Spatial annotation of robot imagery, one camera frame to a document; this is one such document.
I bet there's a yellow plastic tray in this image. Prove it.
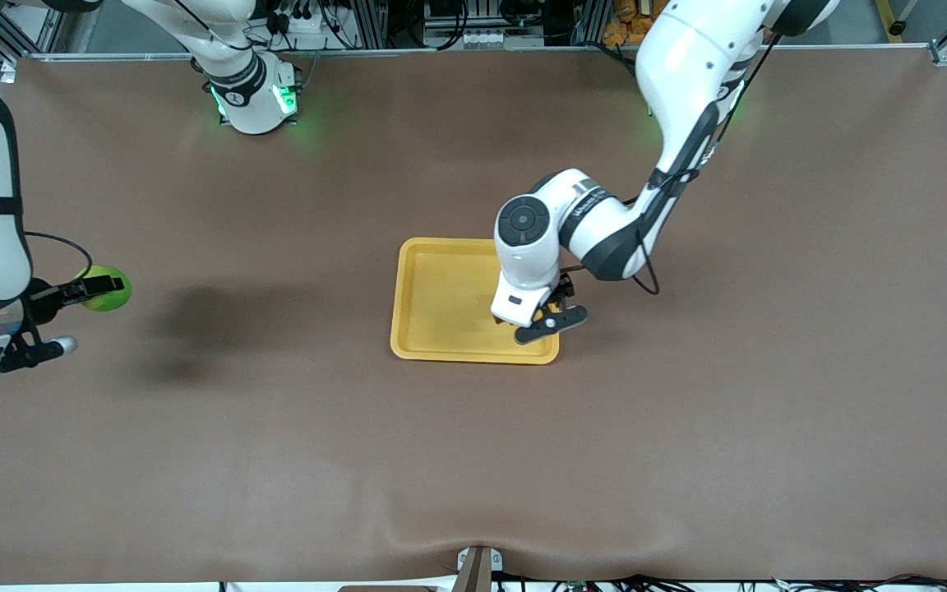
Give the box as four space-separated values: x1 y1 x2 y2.
390 238 561 365

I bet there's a brown table mat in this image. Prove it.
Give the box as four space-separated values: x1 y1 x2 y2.
0 48 947 586

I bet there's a pile of orange snacks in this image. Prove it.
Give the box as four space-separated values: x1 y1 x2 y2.
602 0 672 47

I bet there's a white power strip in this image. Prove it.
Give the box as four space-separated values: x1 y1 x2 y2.
272 10 335 38

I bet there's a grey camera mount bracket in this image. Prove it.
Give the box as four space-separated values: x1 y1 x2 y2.
455 546 504 592

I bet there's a black cable bundle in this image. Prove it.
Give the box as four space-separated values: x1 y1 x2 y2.
498 574 947 592

